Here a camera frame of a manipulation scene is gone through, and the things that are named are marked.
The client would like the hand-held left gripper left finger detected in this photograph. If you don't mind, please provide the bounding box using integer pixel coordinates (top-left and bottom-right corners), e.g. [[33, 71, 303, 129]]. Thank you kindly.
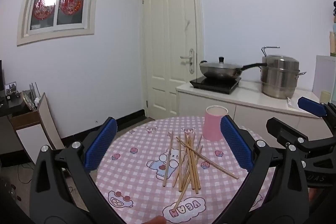
[[29, 116, 124, 224]]

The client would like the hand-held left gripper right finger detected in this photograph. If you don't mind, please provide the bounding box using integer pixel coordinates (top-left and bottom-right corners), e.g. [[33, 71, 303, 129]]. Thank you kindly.
[[218, 115, 311, 224]]

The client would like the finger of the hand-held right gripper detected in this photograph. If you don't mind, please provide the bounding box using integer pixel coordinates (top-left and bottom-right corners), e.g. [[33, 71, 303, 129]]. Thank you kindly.
[[266, 117, 336, 161], [298, 97, 336, 122]]

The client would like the pink paper cup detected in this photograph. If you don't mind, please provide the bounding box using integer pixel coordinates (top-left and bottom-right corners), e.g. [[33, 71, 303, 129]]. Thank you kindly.
[[202, 105, 228, 141]]

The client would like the bunch of wooden chopsticks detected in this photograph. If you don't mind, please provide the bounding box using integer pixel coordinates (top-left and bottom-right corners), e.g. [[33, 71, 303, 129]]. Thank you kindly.
[[162, 130, 239, 214]]

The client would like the person's right hand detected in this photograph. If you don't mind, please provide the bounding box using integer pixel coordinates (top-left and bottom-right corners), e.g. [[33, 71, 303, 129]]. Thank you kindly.
[[308, 187, 319, 202]]

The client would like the person's left hand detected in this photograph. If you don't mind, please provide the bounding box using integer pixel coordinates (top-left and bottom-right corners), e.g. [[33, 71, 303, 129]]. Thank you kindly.
[[147, 216, 166, 224]]

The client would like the cream container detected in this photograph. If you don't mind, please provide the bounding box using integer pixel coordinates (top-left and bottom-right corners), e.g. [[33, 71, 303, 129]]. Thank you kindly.
[[320, 90, 333, 103]]

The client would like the white kitchen cabinet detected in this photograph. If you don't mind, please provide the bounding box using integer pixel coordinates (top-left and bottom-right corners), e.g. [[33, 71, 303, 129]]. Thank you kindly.
[[176, 79, 331, 153]]

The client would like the white appliance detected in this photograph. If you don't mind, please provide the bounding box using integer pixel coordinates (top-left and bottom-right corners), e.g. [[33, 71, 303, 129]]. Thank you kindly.
[[312, 55, 336, 104]]

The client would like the stainless steel steamer pot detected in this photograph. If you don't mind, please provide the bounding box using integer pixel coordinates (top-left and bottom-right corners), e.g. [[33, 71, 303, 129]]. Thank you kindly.
[[260, 47, 307, 100]]

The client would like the pink checkered cartoon tablecloth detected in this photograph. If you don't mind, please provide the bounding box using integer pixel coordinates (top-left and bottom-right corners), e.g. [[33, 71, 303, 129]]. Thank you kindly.
[[95, 116, 279, 224]]

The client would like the black induction cooktop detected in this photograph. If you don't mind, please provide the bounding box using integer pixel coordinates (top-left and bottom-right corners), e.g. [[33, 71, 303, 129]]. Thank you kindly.
[[189, 76, 242, 95]]

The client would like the brown white side cabinet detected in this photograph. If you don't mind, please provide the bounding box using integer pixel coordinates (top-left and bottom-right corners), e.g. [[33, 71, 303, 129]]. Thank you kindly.
[[10, 92, 67, 165]]

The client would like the beige container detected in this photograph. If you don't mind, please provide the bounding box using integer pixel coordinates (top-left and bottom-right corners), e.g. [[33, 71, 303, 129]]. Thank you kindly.
[[329, 31, 336, 56]]

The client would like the wok lid black knob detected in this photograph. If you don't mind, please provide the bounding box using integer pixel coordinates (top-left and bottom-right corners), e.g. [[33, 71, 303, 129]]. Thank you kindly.
[[199, 56, 243, 68]]

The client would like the round clock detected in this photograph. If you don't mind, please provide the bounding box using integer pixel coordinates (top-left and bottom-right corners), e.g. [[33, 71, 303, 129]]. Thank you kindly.
[[22, 90, 36, 111]]

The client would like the metal rack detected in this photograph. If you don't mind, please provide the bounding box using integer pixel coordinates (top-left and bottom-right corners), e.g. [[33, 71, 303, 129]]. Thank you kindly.
[[29, 82, 41, 98]]

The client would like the dark wooden desk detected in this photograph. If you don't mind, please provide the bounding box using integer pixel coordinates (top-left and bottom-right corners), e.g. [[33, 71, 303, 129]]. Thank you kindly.
[[0, 97, 34, 163]]

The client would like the cream panel door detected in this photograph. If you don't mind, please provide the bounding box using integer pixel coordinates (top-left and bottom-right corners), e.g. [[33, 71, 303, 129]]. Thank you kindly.
[[142, 0, 205, 119]]

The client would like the cream framed window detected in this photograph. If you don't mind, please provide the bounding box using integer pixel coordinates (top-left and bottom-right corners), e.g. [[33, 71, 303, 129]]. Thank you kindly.
[[17, 0, 100, 46]]

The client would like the red paper-cut window decoration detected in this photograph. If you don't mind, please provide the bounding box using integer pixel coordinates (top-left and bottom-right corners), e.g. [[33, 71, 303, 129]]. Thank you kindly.
[[33, 0, 57, 20], [60, 0, 82, 14]]

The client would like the steel wok black handle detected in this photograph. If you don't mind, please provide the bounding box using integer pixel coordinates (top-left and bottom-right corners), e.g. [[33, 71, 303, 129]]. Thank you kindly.
[[199, 61, 268, 80]]

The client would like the floor cable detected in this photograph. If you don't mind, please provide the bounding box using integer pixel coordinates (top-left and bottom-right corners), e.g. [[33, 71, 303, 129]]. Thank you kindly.
[[17, 161, 36, 185]]

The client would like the silver door handle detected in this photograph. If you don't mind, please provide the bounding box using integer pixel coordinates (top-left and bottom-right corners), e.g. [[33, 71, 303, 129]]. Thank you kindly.
[[180, 49, 195, 74]]

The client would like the photo frame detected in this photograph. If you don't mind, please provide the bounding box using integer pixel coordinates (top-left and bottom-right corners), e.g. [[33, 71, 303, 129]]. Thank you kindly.
[[4, 81, 18, 96]]

